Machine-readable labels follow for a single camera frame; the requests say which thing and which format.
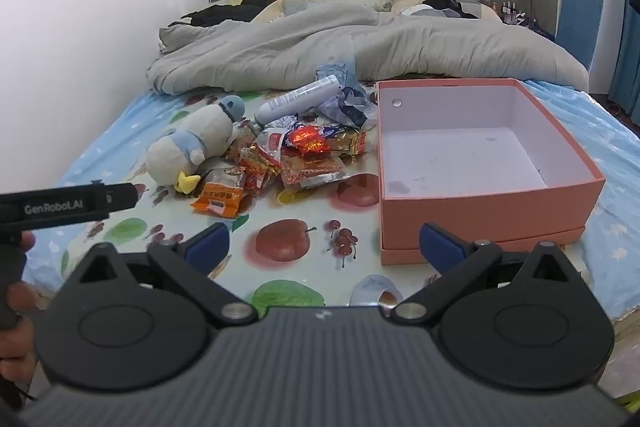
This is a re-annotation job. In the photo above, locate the large black clothes heap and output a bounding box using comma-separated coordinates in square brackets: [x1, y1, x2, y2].
[168, 0, 279, 28]

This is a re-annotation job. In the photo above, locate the person's left hand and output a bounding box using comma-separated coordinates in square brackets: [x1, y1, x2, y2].
[0, 230, 39, 385]

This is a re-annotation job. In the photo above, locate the blue fruit print bed sheet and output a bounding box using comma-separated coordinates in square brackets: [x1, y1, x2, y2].
[22, 79, 640, 324]

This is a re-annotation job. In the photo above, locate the orange snack packet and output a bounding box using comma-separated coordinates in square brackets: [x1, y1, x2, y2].
[191, 168, 247, 221]

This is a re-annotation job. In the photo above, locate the black cable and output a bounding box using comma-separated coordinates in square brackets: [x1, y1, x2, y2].
[0, 371, 40, 410]

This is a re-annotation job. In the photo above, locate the dark blue crumpled wrapper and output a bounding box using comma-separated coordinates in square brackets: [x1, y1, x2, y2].
[317, 85, 379, 128]

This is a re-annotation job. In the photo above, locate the white spray bottle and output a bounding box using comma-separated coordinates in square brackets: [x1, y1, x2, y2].
[255, 75, 342, 128]

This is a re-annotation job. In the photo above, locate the red clear snack packet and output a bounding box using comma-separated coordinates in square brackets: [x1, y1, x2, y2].
[280, 152, 351, 188]

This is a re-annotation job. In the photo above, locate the red foil snack packet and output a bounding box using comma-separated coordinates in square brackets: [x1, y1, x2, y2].
[289, 125, 332, 156]

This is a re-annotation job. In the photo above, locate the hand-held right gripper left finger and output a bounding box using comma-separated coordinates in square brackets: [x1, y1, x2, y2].
[74, 222, 259, 329]

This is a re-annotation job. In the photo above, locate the grey duvet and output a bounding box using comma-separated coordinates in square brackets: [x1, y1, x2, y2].
[146, 2, 590, 96]

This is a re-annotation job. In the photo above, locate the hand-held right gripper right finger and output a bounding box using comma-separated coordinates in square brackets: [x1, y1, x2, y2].
[390, 222, 572, 326]

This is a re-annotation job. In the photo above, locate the brown striped snack packet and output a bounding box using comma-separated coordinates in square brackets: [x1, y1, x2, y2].
[327, 128, 369, 164]

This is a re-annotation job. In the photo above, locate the group of cosmetic bottles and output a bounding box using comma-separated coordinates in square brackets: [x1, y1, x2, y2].
[492, 0, 537, 28]

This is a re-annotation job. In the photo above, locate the cream pillow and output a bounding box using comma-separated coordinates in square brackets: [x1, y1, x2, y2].
[257, 0, 306, 26]

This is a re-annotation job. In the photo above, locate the light blue crumpled plastic bag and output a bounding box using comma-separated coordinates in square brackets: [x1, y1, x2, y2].
[316, 57, 357, 86]

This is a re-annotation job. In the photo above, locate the small black clothes heap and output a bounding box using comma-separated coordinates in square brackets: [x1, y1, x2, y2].
[422, 0, 482, 20]

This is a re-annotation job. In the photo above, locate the white plush penguin toy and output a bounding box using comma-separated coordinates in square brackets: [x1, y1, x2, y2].
[145, 95, 246, 196]

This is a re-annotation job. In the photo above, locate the blue covered chair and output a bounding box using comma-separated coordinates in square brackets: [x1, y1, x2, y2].
[555, 0, 605, 76]

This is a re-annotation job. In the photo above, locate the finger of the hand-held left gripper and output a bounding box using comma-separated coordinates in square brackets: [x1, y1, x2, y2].
[105, 183, 138, 212]

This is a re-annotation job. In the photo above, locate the pile of snack packets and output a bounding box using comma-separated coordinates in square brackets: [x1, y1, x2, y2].
[227, 117, 369, 202]

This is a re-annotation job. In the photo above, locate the pink cardboard box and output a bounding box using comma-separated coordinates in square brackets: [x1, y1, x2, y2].
[376, 78, 607, 266]

